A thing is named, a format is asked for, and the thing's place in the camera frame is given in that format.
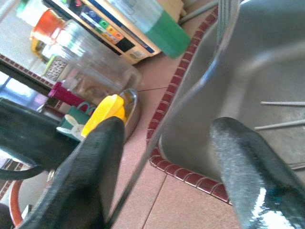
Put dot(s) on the white pipe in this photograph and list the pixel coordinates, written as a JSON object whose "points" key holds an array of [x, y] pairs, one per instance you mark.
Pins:
{"points": [[197, 12]]}

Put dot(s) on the black pot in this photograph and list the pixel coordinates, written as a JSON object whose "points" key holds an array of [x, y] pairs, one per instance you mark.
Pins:
{"points": [[28, 128]]}

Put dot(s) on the magenta plastic container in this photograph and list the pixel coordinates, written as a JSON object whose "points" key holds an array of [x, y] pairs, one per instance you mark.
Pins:
{"points": [[64, 95]]}

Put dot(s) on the clear jar orange lid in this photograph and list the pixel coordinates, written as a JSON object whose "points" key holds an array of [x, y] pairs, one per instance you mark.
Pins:
{"points": [[100, 64]]}

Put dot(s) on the steel bowl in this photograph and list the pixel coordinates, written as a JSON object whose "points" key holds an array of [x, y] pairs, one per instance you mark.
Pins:
{"points": [[133, 112]]}

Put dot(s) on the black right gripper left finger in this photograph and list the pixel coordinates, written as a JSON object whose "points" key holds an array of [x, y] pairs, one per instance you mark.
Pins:
{"points": [[83, 179]]}

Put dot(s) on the steel sink basin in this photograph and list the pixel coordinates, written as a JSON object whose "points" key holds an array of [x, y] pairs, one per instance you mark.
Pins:
{"points": [[274, 59]]}

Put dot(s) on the orange plastic container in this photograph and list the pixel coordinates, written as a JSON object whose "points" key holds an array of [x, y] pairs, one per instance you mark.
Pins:
{"points": [[14, 202]]}

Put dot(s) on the patterned bowl green lid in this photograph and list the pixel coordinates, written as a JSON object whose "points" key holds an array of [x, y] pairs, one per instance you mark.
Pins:
{"points": [[56, 69]]}

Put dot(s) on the green soap bottle blue cap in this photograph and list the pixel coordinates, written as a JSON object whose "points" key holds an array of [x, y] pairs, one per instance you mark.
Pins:
{"points": [[171, 35]]}

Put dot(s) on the jar with brown contents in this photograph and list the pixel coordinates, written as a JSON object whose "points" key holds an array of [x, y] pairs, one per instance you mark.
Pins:
{"points": [[88, 88]]}

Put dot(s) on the teal mug with white bunny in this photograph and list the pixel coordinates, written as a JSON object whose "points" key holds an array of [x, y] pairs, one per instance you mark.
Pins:
{"points": [[71, 126]]}

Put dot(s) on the beige water filter appliance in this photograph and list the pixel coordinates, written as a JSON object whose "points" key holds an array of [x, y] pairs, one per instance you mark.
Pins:
{"points": [[133, 51]]}

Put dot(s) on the steel spoon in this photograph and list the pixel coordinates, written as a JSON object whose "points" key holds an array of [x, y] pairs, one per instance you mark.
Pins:
{"points": [[281, 124]]}

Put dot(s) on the thin steel utensil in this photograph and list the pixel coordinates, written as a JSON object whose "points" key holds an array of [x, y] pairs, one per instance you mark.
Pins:
{"points": [[283, 103]]}

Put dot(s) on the yellow plastic bowl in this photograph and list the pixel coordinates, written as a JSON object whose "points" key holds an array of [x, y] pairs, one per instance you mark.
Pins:
{"points": [[107, 109]]}

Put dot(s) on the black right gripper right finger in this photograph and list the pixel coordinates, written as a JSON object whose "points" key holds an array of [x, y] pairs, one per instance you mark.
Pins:
{"points": [[257, 186]]}

